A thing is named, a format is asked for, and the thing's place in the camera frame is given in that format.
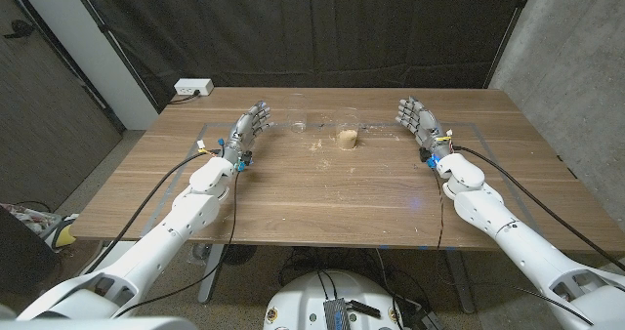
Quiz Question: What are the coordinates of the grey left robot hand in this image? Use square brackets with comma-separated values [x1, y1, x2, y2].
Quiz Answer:
[222, 100, 272, 163]

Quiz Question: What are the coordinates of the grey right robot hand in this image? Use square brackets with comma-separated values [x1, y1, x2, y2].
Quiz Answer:
[395, 96, 454, 160]

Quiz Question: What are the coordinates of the clear plastic cup holding sugar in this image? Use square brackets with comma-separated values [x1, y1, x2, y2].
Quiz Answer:
[334, 107, 361, 151]

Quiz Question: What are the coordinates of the brown sugar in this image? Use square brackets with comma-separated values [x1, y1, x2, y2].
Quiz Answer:
[337, 129, 359, 150]

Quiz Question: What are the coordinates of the white power strip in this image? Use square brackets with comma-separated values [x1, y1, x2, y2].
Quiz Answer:
[174, 78, 215, 97]

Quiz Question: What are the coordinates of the black backdrop curtain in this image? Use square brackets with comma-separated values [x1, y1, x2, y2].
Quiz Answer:
[65, 0, 536, 112]

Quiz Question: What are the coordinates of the round black fan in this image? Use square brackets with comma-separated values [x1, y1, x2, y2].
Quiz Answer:
[222, 244, 259, 267]

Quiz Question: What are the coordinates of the black backdrop stand pole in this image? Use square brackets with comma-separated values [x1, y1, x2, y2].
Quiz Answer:
[484, 0, 536, 90]
[65, 0, 162, 114]

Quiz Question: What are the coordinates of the grey table leg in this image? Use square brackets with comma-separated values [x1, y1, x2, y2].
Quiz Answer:
[444, 249, 476, 315]
[197, 243, 226, 305]

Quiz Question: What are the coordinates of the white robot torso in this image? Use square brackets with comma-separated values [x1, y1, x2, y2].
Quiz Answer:
[262, 269, 405, 330]

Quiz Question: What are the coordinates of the black connector block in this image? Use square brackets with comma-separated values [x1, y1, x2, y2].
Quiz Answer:
[349, 299, 382, 319]

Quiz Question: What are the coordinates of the grey ribbed adapter box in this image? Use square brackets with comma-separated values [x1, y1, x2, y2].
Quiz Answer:
[322, 298, 352, 330]

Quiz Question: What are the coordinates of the yellow item on floor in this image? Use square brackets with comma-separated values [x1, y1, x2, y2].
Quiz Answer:
[51, 217, 78, 249]

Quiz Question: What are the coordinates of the patterned cloth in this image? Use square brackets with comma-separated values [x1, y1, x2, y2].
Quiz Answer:
[0, 201, 63, 233]

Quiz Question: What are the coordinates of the white robot head cover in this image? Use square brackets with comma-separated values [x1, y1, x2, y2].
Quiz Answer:
[0, 316, 199, 330]

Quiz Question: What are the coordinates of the dark chair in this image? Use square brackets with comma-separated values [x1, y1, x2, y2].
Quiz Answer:
[0, 205, 60, 297]

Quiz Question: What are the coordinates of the black power strip cable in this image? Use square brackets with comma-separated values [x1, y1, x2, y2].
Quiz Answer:
[168, 90, 201, 105]

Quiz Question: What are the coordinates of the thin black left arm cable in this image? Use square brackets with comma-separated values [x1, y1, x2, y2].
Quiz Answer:
[114, 168, 241, 319]

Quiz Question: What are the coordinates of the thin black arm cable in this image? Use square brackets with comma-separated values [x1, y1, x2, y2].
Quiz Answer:
[114, 168, 241, 319]
[432, 167, 446, 251]

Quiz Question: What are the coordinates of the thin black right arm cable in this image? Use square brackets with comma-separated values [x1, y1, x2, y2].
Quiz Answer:
[432, 167, 446, 251]

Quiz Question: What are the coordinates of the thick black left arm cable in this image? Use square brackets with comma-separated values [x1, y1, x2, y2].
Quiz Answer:
[83, 148, 221, 276]

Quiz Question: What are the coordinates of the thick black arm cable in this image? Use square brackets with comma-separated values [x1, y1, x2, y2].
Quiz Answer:
[83, 148, 221, 276]
[452, 144, 625, 272]

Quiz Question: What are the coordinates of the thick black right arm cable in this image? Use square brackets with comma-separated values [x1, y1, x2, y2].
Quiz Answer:
[452, 144, 625, 272]

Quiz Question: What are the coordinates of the black door handle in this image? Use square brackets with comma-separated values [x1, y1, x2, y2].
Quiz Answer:
[3, 20, 36, 41]

